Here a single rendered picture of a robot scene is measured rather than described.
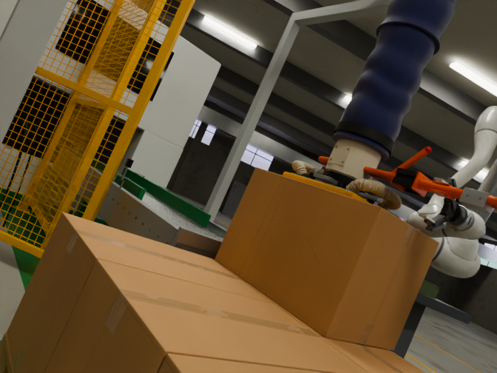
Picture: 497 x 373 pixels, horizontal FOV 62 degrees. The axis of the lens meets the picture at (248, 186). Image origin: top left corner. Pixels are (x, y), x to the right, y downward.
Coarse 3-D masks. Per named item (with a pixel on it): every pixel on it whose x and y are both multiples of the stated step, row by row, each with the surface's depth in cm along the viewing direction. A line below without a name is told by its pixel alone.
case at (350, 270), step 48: (288, 192) 144; (336, 192) 130; (240, 240) 154; (288, 240) 137; (336, 240) 123; (384, 240) 121; (432, 240) 137; (288, 288) 130; (336, 288) 118; (384, 288) 127; (336, 336) 118; (384, 336) 133
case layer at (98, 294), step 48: (96, 240) 110; (144, 240) 138; (48, 288) 111; (96, 288) 88; (144, 288) 88; (192, 288) 105; (240, 288) 130; (48, 336) 99; (96, 336) 80; (144, 336) 68; (192, 336) 73; (240, 336) 84; (288, 336) 100
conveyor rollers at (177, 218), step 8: (144, 200) 266; (152, 200) 289; (152, 208) 241; (160, 208) 256; (168, 208) 278; (168, 216) 238; (176, 216) 252; (184, 216) 276; (176, 224) 212; (184, 224) 226; (192, 224) 249; (200, 232) 223; (208, 232) 245
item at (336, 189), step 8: (288, 176) 153; (296, 176) 150; (304, 176) 149; (312, 176) 150; (312, 184) 143; (320, 184) 140; (328, 184) 140; (344, 184) 139; (344, 192) 132; (352, 192) 130; (360, 200) 132
